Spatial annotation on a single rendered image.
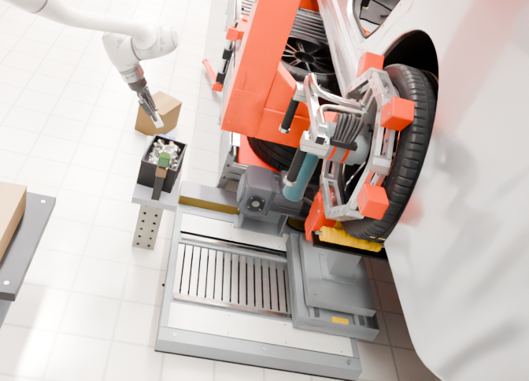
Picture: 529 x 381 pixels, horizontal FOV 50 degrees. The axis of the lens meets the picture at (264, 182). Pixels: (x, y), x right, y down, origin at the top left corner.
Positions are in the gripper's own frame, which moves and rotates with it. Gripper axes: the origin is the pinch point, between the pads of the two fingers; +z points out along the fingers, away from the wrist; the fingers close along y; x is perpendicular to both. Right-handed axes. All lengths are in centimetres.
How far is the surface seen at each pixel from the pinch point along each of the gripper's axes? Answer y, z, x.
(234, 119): -10.4, 16.3, 28.4
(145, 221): 19.0, 35.5, -19.4
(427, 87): 39, -1, 104
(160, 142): 16.2, 1.6, 3.0
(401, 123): 54, 0, 92
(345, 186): 26, 41, 68
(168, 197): 34.3, 15.6, 2.1
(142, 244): 19, 47, -26
